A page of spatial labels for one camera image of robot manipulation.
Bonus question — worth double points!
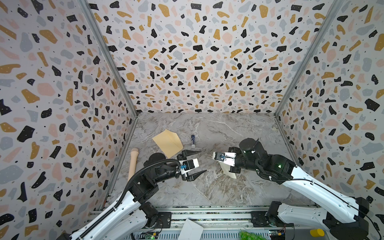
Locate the cream paper letter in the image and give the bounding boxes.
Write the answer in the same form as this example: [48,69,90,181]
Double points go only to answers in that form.
[219,162,237,179]

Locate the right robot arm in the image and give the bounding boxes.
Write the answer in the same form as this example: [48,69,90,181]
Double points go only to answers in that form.
[215,138,370,240]

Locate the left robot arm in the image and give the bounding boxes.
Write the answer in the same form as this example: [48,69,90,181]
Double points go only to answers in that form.
[58,150,205,240]

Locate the blue white glue stick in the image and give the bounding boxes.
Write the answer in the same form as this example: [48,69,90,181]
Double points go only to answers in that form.
[191,135,196,149]

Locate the wooden roller pin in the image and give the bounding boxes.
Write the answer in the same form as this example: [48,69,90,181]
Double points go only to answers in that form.
[128,148,139,180]

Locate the white paper sheet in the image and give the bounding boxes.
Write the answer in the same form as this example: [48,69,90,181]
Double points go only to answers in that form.
[178,219,204,240]

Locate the small circuit board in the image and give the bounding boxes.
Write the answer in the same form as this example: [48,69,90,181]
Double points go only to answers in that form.
[139,231,159,240]

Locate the green plastic object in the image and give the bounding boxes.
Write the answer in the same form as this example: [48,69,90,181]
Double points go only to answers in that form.
[239,231,266,240]

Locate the right circuit board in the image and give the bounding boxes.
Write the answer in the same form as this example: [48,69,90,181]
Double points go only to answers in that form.
[269,230,286,240]

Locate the yellow round object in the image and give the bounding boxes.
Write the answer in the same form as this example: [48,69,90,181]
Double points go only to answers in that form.
[310,229,325,238]

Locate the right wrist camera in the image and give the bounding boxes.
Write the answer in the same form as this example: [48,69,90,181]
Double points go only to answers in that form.
[213,152,237,167]

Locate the black corrugated cable conduit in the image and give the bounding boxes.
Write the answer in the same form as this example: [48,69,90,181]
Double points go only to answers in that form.
[70,158,181,240]

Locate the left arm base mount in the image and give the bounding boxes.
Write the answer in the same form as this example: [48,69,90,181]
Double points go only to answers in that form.
[145,212,172,229]

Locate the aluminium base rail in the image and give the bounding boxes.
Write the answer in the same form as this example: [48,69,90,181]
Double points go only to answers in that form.
[86,205,319,240]

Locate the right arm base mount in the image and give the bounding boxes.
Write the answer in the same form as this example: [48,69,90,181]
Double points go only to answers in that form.
[251,211,294,228]

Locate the right aluminium corner post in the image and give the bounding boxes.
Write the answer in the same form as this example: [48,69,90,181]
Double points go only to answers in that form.
[274,0,343,120]

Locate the aluminium corner post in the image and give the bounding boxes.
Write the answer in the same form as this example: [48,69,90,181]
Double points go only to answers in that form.
[274,0,343,120]
[78,1,138,120]

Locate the left aluminium corner post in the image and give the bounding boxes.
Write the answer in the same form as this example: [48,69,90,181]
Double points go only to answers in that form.
[78,1,138,120]

